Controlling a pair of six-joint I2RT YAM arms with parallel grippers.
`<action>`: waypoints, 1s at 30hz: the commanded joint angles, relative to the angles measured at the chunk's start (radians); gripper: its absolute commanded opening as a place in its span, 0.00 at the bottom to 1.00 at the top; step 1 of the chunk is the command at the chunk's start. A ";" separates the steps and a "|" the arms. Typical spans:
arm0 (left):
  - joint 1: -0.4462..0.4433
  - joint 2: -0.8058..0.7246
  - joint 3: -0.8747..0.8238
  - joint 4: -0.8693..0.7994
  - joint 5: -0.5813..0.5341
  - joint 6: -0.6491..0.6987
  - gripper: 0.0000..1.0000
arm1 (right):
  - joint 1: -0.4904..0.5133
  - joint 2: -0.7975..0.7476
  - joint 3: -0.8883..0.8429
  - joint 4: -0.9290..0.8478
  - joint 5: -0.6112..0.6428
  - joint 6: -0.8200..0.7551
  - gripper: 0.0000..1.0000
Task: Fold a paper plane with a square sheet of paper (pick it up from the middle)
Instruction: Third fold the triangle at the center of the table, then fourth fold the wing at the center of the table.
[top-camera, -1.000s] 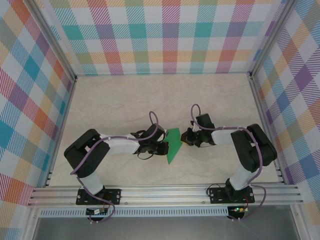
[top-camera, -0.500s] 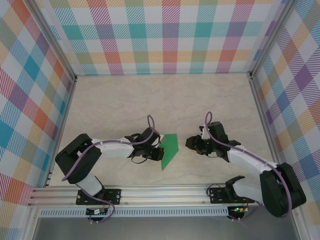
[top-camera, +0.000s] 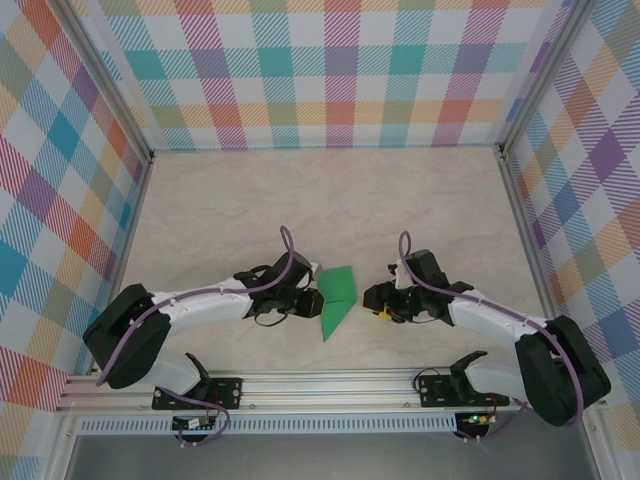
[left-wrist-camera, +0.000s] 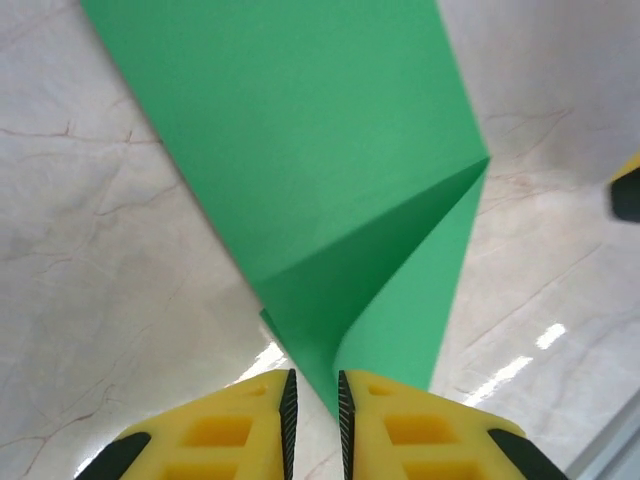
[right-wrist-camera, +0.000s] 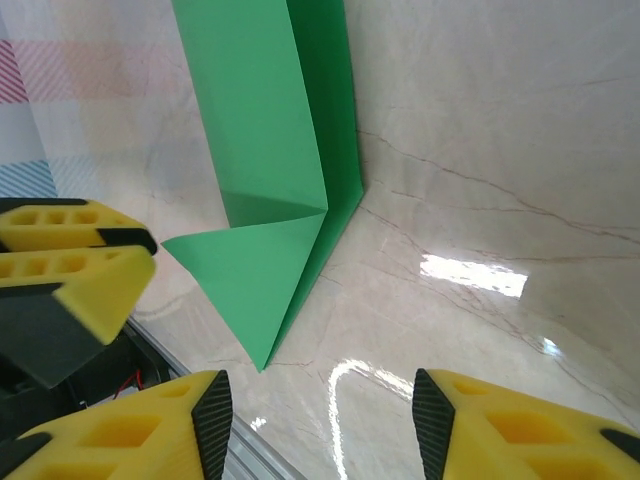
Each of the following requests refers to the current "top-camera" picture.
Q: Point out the green cloth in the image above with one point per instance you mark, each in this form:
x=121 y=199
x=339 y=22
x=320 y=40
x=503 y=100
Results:
x=340 y=290

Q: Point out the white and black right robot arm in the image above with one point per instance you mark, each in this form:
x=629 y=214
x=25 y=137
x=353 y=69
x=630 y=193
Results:
x=490 y=320

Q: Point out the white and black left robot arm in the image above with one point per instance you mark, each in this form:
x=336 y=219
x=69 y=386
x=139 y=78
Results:
x=210 y=307

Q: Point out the circuit board with yellow connector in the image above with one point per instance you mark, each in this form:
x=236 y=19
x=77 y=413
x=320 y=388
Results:
x=477 y=419

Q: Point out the small dark circuit board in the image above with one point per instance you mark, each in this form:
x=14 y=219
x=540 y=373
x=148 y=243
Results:
x=192 y=424

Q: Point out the wide aluminium mounting rail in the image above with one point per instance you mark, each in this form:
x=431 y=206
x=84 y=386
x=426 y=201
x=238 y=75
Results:
x=325 y=387

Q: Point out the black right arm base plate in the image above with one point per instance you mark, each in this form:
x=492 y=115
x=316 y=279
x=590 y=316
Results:
x=435 y=392

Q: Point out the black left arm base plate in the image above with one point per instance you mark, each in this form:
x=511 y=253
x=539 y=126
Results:
x=227 y=392

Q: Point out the aluminium side rail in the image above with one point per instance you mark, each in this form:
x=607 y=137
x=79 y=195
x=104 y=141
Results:
x=531 y=250
x=122 y=250

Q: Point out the aluminium frame leg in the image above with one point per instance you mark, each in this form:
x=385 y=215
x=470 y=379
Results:
x=62 y=450
x=597 y=450

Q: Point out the aluminium corner post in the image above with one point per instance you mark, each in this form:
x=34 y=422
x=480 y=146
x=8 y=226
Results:
x=111 y=85
x=542 y=75

